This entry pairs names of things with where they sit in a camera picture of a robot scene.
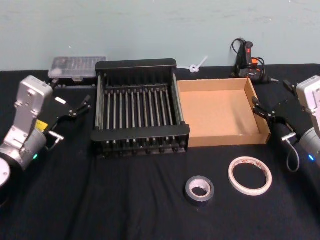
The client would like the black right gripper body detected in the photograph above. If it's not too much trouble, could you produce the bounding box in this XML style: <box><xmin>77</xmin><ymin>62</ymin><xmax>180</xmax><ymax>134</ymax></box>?
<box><xmin>271</xmin><ymin>98</ymin><xmax>314</xmax><ymax>141</ymax></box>

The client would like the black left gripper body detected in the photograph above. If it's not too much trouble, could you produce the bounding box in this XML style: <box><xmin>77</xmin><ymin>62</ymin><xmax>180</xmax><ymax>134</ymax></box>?
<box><xmin>33</xmin><ymin>88</ymin><xmax>76</xmax><ymax>137</ymax></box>

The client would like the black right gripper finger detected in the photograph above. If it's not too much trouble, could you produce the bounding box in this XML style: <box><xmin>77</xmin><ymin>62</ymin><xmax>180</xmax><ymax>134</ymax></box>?
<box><xmin>251</xmin><ymin>95</ymin><xmax>276</xmax><ymax>122</ymax></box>
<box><xmin>282</xmin><ymin>79</ymin><xmax>299</xmax><ymax>95</ymax></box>

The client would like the roll of white tape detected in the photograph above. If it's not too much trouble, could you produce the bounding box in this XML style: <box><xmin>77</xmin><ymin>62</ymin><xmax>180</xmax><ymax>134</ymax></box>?
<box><xmin>227</xmin><ymin>156</ymin><xmax>273</xmax><ymax>197</ymax></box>

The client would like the clear plastic case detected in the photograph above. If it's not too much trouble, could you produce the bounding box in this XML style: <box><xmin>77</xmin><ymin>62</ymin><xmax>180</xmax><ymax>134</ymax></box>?
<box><xmin>47</xmin><ymin>55</ymin><xmax>108</xmax><ymax>85</ymax></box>

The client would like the shallow brown cardboard tray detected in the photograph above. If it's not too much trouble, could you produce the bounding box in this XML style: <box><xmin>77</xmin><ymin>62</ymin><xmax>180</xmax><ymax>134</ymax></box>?
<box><xmin>176</xmin><ymin>77</ymin><xmax>272</xmax><ymax>148</ymax></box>

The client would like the black rack with steel bars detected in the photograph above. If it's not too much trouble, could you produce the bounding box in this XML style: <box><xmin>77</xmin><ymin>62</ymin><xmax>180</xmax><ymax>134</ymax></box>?
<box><xmin>89</xmin><ymin>58</ymin><xmax>191</xmax><ymax>161</ymax></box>

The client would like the black table cloth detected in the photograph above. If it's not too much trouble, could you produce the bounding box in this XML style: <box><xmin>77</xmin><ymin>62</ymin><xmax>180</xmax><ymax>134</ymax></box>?
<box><xmin>0</xmin><ymin>63</ymin><xmax>320</xmax><ymax>240</ymax></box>

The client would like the roll of silver tape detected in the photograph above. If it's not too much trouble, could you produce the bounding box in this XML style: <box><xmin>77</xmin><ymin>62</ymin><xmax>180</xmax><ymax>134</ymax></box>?
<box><xmin>184</xmin><ymin>175</ymin><xmax>216</xmax><ymax>208</ymax></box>

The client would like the black corded tool red switch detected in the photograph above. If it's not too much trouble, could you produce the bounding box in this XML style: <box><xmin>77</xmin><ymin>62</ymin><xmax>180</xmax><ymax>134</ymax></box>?
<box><xmin>229</xmin><ymin>37</ymin><xmax>279</xmax><ymax>85</ymax></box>

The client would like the plain pale wall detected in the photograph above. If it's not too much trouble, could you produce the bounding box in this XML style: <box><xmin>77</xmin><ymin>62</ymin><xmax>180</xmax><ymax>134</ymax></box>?
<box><xmin>0</xmin><ymin>0</ymin><xmax>320</xmax><ymax>73</ymax></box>

